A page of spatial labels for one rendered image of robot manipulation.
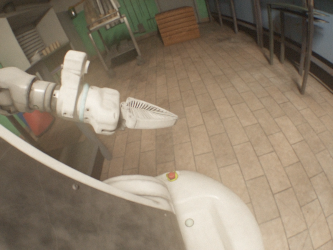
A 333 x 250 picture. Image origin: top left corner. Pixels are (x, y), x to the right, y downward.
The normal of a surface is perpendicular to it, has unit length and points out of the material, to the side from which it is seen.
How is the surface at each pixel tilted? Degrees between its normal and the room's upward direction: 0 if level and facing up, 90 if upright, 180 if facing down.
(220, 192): 34
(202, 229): 0
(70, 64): 89
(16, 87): 71
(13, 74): 49
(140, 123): 96
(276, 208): 0
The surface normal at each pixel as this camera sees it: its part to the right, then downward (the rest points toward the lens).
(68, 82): 0.32, 0.39
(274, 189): -0.29, -0.70
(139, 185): 0.40, -0.76
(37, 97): 0.37, 0.18
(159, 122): 0.54, 0.63
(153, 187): 0.59, -0.69
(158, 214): 0.77, -0.58
